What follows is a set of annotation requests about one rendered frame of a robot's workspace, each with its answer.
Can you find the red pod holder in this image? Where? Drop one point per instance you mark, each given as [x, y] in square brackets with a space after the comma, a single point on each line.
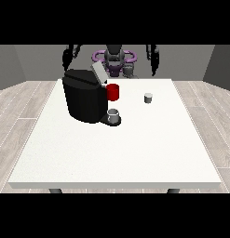
[113, 91]

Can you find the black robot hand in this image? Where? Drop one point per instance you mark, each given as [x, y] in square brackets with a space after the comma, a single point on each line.
[153, 59]
[69, 55]

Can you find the pale grey machine lid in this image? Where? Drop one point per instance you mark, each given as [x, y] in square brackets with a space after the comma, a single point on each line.
[98, 72]

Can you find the black coffee machine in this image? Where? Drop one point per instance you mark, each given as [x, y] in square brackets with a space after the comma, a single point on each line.
[83, 97]

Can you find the small grey cup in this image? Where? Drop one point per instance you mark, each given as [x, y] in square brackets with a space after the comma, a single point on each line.
[113, 116]

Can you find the dark table leg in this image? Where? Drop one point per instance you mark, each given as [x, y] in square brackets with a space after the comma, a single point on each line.
[55, 191]
[173, 191]

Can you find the small grey coffee pod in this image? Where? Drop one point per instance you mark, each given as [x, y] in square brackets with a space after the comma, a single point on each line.
[148, 98]

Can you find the white table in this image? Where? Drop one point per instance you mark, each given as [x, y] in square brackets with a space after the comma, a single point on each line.
[119, 145]

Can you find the grey robot trunk purple rings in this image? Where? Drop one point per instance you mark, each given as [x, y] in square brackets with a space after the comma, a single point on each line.
[114, 60]

